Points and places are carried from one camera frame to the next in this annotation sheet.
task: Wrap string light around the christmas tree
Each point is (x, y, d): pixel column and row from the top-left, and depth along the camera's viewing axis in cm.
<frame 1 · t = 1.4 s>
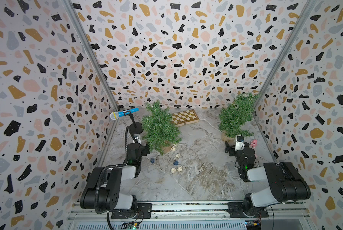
left hand: (140, 142, 92), fingers open
right hand: (236, 140, 91), fingers open
left green christmas tree: (161, 132, 81), point 23 cm above the table
right green christmas tree: (232, 118, 85), point 26 cm above the table
wooden chessboard: (187, 117, 115), point 3 cm above the table
blue toy microphone: (115, 115, 90), point 22 cm above the table

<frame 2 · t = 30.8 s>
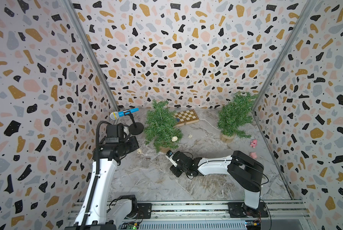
left hand: (137, 142, 75), fingers closed
right hand: (172, 167, 89), fingers open
pink toy lower: (253, 155, 96), point 2 cm above the table
the other named things where they were.

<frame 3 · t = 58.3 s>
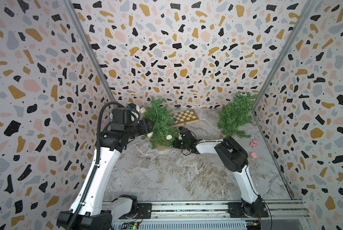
left hand: (151, 123, 70), fingers open
right hand: (170, 143, 99), fingers closed
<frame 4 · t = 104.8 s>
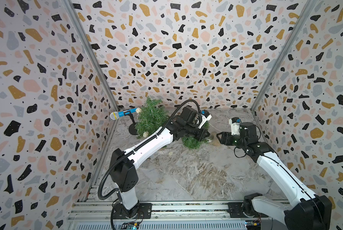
left hand: (211, 134, 73), fingers closed
right hand: (222, 135, 81), fingers open
left green christmas tree: (153, 116, 79), point 30 cm above the table
right green christmas tree: (191, 143, 90), point 12 cm above the table
